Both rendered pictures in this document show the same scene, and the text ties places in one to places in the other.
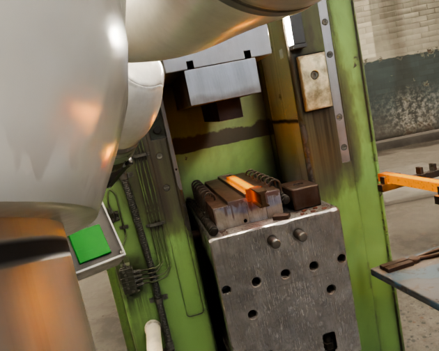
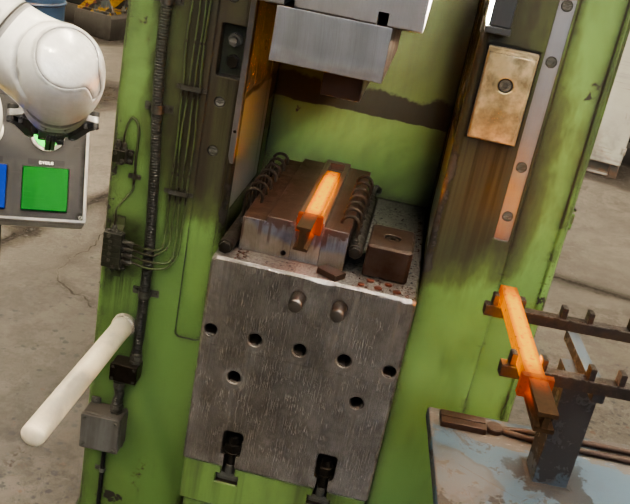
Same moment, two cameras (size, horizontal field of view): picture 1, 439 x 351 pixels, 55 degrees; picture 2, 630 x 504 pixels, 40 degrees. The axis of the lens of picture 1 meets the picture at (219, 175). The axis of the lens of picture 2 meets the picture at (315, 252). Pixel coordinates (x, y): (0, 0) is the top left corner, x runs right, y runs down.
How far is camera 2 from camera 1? 0.61 m
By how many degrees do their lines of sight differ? 19
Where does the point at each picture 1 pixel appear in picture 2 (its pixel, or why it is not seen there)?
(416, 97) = not seen: outside the picture
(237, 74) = (354, 42)
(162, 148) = (227, 92)
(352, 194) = (487, 292)
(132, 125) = (47, 113)
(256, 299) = (245, 361)
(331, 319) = (339, 440)
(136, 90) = (46, 87)
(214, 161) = (340, 133)
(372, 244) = (487, 377)
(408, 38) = not seen: outside the picture
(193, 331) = (175, 357)
